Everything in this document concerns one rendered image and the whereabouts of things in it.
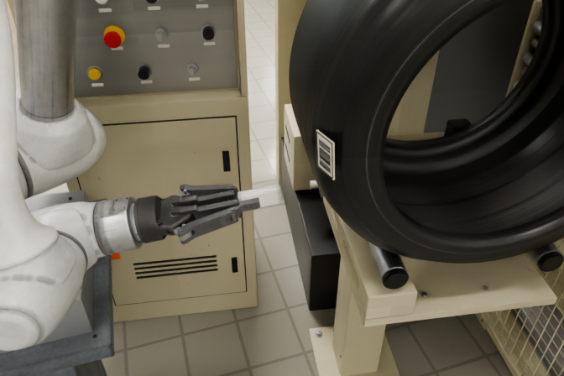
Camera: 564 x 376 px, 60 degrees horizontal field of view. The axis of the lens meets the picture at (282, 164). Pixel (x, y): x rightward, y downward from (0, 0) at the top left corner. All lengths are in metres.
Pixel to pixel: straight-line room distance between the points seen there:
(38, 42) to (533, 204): 0.94
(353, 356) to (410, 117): 0.88
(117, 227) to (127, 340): 1.17
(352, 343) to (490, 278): 0.71
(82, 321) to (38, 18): 0.59
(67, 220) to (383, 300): 0.53
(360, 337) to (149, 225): 0.98
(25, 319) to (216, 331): 1.28
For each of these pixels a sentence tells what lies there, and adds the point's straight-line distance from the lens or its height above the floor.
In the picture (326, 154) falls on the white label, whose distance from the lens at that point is 0.65.
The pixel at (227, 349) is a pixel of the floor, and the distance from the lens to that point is 1.86.
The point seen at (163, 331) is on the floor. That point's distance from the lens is 1.94.
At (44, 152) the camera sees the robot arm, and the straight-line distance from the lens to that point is 1.12.
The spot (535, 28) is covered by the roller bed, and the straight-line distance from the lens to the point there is 1.28.
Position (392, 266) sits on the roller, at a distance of 0.85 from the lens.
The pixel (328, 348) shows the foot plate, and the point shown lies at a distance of 1.84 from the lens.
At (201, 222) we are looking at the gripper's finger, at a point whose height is 1.01.
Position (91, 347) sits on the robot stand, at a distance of 1.13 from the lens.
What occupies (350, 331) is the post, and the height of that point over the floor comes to 0.25.
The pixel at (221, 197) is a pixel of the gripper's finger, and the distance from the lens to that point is 0.82.
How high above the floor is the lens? 1.53
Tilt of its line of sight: 35 degrees down
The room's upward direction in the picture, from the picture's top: straight up
